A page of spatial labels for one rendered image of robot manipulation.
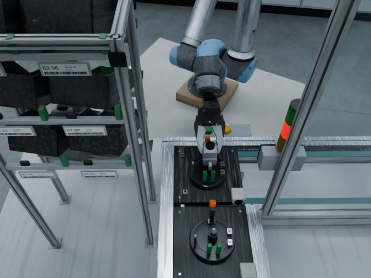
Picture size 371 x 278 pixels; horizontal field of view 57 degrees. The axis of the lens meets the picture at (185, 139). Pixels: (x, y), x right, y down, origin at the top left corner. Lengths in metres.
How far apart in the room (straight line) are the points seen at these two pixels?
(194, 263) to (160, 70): 1.07
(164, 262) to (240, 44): 0.86
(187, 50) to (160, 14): 2.79
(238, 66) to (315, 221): 0.67
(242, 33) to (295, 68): 2.05
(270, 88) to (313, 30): 2.32
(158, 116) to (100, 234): 0.60
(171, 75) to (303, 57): 2.01
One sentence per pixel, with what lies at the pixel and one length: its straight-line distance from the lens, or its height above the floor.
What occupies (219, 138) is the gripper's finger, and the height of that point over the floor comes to 1.14.
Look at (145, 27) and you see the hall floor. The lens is 3.83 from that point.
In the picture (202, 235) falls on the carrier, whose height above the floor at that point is 0.99.
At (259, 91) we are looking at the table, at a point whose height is 0.86.
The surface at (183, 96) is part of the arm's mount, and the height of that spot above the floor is 0.90.
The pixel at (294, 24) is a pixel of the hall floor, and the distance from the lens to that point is 4.05.
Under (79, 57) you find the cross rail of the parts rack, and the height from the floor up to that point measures 1.62.
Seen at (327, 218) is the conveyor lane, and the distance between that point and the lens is 1.27.
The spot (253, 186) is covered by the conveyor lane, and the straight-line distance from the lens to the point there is 1.28.
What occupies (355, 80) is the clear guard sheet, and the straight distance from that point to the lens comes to 0.80.
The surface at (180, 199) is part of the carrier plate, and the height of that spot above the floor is 0.97.
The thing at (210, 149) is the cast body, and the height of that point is 1.12.
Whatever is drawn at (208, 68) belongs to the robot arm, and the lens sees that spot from 1.13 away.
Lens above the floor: 1.97
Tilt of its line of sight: 49 degrees down
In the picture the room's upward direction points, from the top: 1 degrees clockwise
